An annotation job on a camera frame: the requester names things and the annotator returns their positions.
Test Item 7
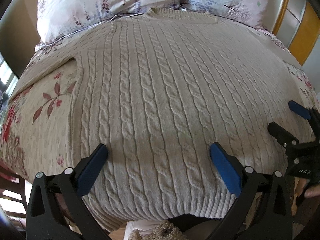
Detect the cream cable-knit sweater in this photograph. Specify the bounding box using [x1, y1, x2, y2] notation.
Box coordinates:
[11, 7, 307, 231]

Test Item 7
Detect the right hand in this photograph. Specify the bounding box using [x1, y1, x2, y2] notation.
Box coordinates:
[295, 178, 319, 207]

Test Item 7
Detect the floral bed quilt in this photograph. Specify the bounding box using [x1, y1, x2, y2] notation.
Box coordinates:
[0, 26, 320, 181]

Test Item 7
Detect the wooden headboard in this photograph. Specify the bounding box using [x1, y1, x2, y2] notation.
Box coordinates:
[263, 0, 319, 65]

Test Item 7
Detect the tan plush toy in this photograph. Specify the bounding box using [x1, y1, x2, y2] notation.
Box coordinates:
[124, 220, 187, 240]

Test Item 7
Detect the left floral pillow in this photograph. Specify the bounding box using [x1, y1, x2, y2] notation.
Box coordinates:
[37, 0, 181, 44]

